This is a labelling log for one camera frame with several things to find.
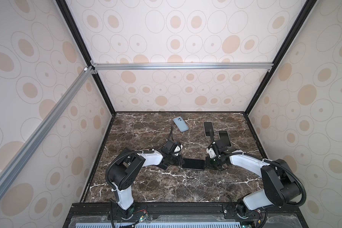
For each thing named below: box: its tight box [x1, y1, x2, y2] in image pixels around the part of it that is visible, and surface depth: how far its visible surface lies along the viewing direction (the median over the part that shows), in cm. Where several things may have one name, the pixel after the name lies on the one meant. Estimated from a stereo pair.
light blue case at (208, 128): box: [203, 121, 216, 138], surface depth 112 cm
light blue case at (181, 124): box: [172, 116, 190, 133], surface depth 115 cm
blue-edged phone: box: [218, 130, 232, 148], surface depth 106 cm
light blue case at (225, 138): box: [218, 130, 233, 148], surface depth 106 cm
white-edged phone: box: [203, 121, 216, 138], surface depth 112 cm
